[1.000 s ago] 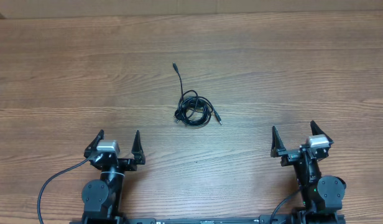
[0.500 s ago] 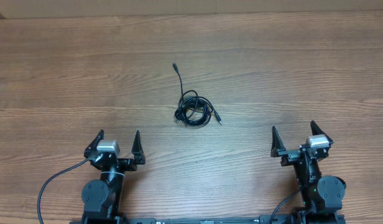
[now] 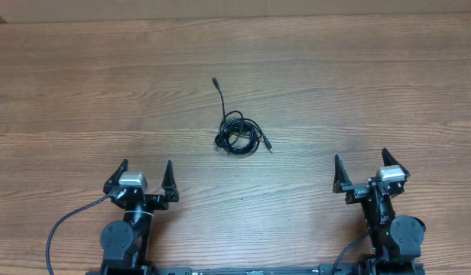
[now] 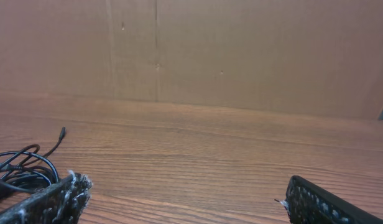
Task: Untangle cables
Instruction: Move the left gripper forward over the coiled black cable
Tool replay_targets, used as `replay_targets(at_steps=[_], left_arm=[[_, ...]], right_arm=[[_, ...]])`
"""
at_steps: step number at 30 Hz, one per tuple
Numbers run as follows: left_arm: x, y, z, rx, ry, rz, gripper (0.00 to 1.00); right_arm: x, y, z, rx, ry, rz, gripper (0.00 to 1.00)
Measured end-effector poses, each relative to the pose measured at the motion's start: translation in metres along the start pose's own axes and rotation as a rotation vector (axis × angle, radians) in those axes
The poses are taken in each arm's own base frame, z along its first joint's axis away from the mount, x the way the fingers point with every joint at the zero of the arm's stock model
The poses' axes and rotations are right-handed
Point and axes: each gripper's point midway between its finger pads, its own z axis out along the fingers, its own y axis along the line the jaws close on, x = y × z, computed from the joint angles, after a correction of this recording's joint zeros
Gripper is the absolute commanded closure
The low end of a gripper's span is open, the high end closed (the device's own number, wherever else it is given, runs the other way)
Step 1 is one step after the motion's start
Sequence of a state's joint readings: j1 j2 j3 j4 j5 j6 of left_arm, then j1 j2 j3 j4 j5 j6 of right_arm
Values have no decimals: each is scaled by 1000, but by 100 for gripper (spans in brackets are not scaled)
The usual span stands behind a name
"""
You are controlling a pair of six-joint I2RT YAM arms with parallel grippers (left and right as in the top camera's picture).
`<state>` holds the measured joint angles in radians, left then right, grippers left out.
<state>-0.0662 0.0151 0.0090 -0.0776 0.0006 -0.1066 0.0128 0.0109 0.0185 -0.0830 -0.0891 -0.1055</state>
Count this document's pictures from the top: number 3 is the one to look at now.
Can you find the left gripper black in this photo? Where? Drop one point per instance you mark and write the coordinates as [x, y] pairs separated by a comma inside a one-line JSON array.
[[160, 202]]

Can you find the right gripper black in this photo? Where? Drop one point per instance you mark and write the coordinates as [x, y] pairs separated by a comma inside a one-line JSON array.
[[358, 191]]

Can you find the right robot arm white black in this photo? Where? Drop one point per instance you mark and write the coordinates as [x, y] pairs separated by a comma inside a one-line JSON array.
[[396, 239]]

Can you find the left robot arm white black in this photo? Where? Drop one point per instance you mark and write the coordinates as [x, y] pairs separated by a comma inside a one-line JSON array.
[[125, 242]]

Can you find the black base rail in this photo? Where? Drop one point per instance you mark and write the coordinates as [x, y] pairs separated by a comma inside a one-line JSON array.
[[322, 269]]

